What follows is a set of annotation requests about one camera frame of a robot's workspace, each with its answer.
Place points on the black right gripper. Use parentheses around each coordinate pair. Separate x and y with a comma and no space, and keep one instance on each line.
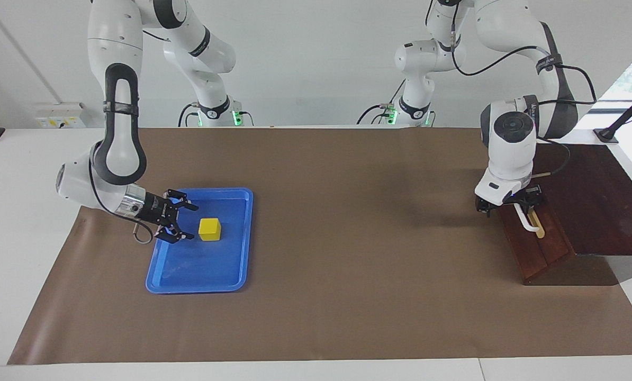
(154,209)

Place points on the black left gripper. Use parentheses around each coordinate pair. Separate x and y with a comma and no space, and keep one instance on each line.
(527,196)

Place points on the yellow cube block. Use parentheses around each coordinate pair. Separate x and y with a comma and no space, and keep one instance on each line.
(209,229)

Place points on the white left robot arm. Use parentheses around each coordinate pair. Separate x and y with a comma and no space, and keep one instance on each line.
(512,153)

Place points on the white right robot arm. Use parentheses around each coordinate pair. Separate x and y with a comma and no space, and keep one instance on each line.
(120,32)

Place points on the dark wooden drawer cabinet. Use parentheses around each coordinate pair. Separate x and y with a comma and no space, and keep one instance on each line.
(602,201)

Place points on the blue plastic tray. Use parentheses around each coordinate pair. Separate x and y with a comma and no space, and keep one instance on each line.
(199,264)

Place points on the brown table mat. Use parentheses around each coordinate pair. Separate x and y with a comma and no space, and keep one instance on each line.
(348,264)

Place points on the white wall socket box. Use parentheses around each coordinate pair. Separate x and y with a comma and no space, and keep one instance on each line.
(59,116)

